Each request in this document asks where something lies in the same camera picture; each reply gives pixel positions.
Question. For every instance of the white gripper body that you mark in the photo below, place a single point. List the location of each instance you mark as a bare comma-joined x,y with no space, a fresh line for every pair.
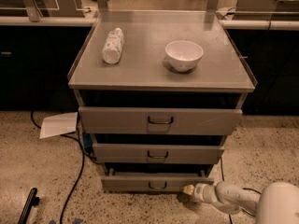
200,191

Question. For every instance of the grey bottom drawer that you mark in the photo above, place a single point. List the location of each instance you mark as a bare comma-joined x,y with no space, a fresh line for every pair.
144,182

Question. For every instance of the grey drawer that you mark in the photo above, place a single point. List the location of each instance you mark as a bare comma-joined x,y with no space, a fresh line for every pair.
144,182
166,154
176,121

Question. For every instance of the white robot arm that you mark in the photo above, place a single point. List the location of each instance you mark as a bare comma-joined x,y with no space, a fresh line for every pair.
277,204

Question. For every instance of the grey middle drawer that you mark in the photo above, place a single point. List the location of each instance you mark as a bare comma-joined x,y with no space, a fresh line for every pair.
166,154

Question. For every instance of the grey metal drawer cabinet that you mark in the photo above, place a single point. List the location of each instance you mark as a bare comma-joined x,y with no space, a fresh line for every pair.
144,78

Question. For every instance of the grey top drawer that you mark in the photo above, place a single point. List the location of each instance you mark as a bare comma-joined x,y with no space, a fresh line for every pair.
176,121

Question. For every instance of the blue box behind cabinet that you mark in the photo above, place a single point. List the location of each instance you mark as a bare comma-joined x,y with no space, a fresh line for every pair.
87,140

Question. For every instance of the white ceramic bowl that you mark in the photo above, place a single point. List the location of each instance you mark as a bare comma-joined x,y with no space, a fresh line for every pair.
183,55

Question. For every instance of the white paper sheet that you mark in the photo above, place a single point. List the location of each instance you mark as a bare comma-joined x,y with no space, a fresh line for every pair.
58,124

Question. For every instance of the black bar on floor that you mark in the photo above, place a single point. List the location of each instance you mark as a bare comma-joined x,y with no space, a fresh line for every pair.
32,200

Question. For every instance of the white plastic bottle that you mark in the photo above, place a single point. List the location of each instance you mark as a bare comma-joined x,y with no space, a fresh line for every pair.
112,50

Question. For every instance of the far left metal post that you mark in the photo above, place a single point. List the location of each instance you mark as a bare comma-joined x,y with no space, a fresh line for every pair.
33,12

